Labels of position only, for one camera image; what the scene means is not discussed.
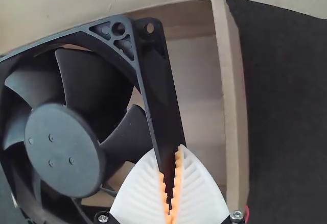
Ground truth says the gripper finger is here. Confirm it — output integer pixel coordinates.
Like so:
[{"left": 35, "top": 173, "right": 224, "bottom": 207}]
[
  {"left": 170, "top": 144, "right": 246, "bottom": 224},
  {"left": 94, "top": 150, "right": 172, "bottom": 224}
]

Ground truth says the black mat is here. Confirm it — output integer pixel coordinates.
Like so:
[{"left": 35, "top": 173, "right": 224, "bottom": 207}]
[{"left": 224, "top": 0, "right": 327, "bottom": 224}]

